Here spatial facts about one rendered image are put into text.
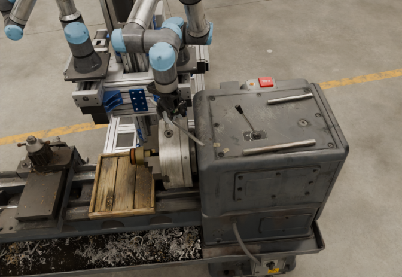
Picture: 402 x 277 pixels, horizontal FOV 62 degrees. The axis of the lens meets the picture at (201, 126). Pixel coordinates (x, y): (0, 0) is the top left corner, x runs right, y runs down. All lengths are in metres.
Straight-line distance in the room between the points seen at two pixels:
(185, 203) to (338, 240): 1.32
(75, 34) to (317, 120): 1.23
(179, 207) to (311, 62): 2.70
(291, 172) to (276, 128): 0.18
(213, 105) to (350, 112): 2.14
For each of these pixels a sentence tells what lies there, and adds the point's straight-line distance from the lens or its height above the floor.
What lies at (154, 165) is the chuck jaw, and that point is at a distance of 1.46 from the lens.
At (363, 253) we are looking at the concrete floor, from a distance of 2.63.
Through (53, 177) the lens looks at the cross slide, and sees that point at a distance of 1.75.
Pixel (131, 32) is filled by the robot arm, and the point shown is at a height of 1.71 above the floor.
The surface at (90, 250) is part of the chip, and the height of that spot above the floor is 0.58.
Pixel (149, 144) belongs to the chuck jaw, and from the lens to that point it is 1.51.
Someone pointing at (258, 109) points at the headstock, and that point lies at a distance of 1.46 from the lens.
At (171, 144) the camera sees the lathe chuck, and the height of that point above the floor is 1.22.
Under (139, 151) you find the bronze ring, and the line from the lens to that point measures 1.51.
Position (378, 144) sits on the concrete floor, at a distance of 3.24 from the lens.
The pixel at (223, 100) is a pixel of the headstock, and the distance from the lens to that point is 1.49.
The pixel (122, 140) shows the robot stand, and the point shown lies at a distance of 2.82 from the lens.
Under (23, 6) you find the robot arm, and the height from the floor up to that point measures 1.57.
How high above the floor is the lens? 2.27
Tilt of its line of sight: 47 degrees down
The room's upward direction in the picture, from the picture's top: 4 degrees counter-clockwise
